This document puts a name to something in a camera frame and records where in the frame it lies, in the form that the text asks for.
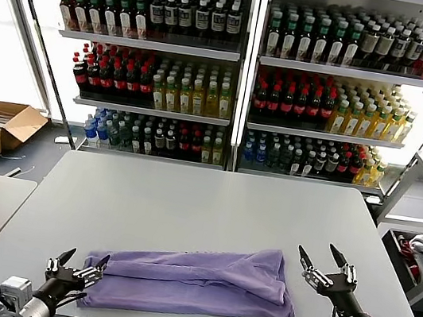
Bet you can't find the grey metal cart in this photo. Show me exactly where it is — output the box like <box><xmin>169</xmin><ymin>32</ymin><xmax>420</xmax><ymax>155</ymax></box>
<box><xmin>364</xmin><ymin>148</ymin><xmax>423</xmax><ymax>309</ymax></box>

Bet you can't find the dark tea bottle green label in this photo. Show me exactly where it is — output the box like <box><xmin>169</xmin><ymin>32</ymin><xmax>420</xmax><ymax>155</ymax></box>
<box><xmin>127</xmin><ymin>0</ymin><xmax>151</xmax><ymax>41</ymax></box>
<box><xmin>309</xmin><ymin>16</ymin><xmax>332</xmax><ymax>64</ymax></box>
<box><xmin>262</xmin><ymin>10</ymin><xmax>286</xmax><ymax>57</ymax></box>
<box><xmin>81</xmin><ymin>0</ymin><xmax>103</xmax><ymax>34</ymax></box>
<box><xmin>112</xmin><ymin>0</ymin><xmax>135</xmax><ymax>38</ymax></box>
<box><xmin>326</xmin><ymin>18</ymin><xmax>348</xmax><ymax>67</ymax></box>
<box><xmin>293</xmin><ymin>14</ymin><xmax>316</xmax><ymax>62</ymax></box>
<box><xmin>96</xmin><ymin>0</ymin><xmax>119</xmax><ymax>37</ymax></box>
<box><xmin>340</xmin><ymin>21</ymin><xmax>363</xmax><ymax>68</ymax></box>
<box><xmin>278</xmin><ymin>12</ymin><xmax>301</xmax><ymax>60</ymax></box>
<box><xmin>66</xmin><ymin>0</ymin><xmax>88</xmax><ymax>33</ymax></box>

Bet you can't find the dark bottle beige label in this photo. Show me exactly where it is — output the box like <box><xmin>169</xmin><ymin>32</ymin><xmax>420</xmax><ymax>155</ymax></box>
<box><xmin>372</xmin><ymin>24</ymin><xmax>396</xmax><ymax>68</ymax></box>
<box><xmin>357</xmin><ymin>22</ymin><xmax>380</xmax><ymax>65</ymax></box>

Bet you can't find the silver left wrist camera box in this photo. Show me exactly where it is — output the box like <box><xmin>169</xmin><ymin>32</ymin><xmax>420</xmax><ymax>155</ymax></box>
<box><xmin>0</xmin><ymin>273</ymin><xmax>36</xmax><ymax>317</ymax></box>

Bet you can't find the short grey floor bar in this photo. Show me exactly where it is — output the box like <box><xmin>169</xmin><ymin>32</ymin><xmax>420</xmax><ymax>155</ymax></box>
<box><xmin>4</xmin><ymin>164</ymin><xmax>21</xmax><ymax>180</ymax></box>

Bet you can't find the red tea bottle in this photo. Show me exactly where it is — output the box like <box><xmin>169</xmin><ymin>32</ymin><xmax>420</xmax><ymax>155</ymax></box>
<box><xmin>54</xmin><ymin>0</ymin><xmax>75</xmax><ymax>31</ymax></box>

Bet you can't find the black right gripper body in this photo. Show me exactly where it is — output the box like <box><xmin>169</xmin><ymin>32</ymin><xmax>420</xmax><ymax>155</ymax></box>
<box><xmin>313</xmin><ymin>269</ymin><xmax>373</xmax><ymax>317</ymax></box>

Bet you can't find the red garment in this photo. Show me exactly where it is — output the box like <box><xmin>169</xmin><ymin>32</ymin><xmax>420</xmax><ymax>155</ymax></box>
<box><xmin>391</xmin><ymin>233</ymin><xmax>423</xmax><ymax>283</ymax></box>

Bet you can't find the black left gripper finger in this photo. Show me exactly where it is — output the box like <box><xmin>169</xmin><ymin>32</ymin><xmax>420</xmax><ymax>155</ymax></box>
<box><xmin>45</xmin><ymin>243</ymin><xmax>78</xmax><ymax>278</ymax></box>
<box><xmin>71</xmin><ymin>249</ymin><xmax>111</xmax><ymax>285</ymax></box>

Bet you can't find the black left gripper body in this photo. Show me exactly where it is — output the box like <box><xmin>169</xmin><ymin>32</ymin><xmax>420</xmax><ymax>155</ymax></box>
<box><xmin>33</xmin><ymin>262</ymin><xmax>92</xmax><ymax>315</ymax></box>

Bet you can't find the purple printed t-shirt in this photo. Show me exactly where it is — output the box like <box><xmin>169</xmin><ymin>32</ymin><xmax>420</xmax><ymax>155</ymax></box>
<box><xmin>76</xmin><ymin>219</ymin><xmax>306</xmax><ymax>317</ymax></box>

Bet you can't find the blue water bottle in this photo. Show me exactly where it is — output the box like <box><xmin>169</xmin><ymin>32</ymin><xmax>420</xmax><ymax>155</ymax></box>
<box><xmin>94</xmin><ymin>120</ymin><xmax>110</xmax><ymax>149</ymax></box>
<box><xmin>241</xmin><ymin>141</ymin><xmax>256</xmax><ymax>165</ymax></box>
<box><xmin>254</xmin><ymin>143</ymin><xmax>269</xmax><ymax>167</ymax></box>
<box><xmin>81</xmin><ymin>114</ymin><xmax>98</xmax><ymax>148</ymax></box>

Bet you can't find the black storage bin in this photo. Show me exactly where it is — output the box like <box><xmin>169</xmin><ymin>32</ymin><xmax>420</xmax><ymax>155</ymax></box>
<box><xmin>379</xmin><ymin>227</ymin><xmax>423</xmax><ymax>293</ymax></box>

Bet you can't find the yellow juice bottle green label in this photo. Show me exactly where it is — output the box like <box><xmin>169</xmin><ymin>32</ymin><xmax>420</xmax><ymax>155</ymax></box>
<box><xmin>161</xmin><ymin>76</ymin><xmax>180</xmax><ymax>113</ymax></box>
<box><xmin>397</xmin><ymin>110</ymin><xmax>417</xmax><ymax>145</ymax></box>
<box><xmin>383</xmin><ymin>106</ymin><xmax>405</xmax><ymax>143</ymax></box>
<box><xmin>149</xmin><ymin>74</ymin><xmax>168</xmax><ymax>110</ymax></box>
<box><xmin>202</xmin><ymin>80</ymin><xmax>222</xmax><ymax>119</ymax></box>
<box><xmin>328</xmin><ymin>99</ymin><xmax>350</xmax><ymax>135</ymax></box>
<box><xmin>370</xmin><ymin>104</ymin><xmax>392</xmax><ymax>142</ymax></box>
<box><xmin>175</xmin><ymin>77</ymin><xmax>195</xmax><ymax>114</ymax></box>
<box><xmin>215</xmin><ymin>82</ymin><xmax>235</xmax><ymax>120</ymax></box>
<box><xmin>188</xmin><ymin>79</ymin><xmax>208</xmax><ymax>117</ymax></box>
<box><xmin>357</xmin><ymin>102</ymin><xmax>378</xmax><ymax>140</ymax></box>
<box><xmin>343</xmin><ymin>101</ymin><xmax>364</xmax><ymax>137</ymax></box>

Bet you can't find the cola bottle red cap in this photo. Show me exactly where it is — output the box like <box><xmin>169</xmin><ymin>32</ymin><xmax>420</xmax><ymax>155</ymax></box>
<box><xmin>110</xmin><ymin>60</ymin><xmax>130</xmax><ymax>98</ymax></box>
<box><xmin>318</xmin><ymin>91</ymin><xmax>337</xmax><ymax>126</ymax></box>
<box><xmin>83</xmin><ymin>57</ymin><xmax>103</xmax><ymax>94</ymax></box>
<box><xmin>264</xmin><ymin>82</ymin><xmax>284</xmax><ymax>118</ymax></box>
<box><xmin>68</xmin><ymin>51</ymin><xmax>89</xmax><ymax>93</ymax></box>
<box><xmin>96</xmin><ymin>59</ymin><xmax>116</xmax><ymax>96</ymax></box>
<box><xmin>277</xmin><ymin>84</ymin><xmax>297</xmax><ymax>120</ymax></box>
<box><xmin>250</xmin><ymin>79</ymin><xmax>270</xmax><ymax>115</ymax></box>
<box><xmin>291</xmin><ymin>86</ymin><xmax>310</xmax><ymax>122</ymax></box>
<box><xmin>305</xmin><ymin>88</ymin><xmax>324</xmax><ymax>124</ymax></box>
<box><xmin>123</xmin><ymin>63</ymin><xmax>142</xmax><ymax>99</ymax></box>
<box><xmin>136</xmin><ymin>64</ymin><xmax>156</xmax><ymax>101</ymax></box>

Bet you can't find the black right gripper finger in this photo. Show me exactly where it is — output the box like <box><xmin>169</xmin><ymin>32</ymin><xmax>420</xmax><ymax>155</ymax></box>
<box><xmin>323</xmin><ymin>242</ymin><xmax>363</xmax><ymax>287</ymax></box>
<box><xmin>292</xmin><ymin>243</ymin><xmax>334</xmax><ymax>288</ymax></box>

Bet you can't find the grey metal shelving unit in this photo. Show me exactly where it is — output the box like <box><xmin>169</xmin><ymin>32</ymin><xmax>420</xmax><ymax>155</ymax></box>
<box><xmin>233</xmin><ymin>0</ymin><xmax>423</xmax><ymax>203</ymax></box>
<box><xmin>11</xmin><ymin>0</ymin><xmax>258</xmax><ymax>175</ymax></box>

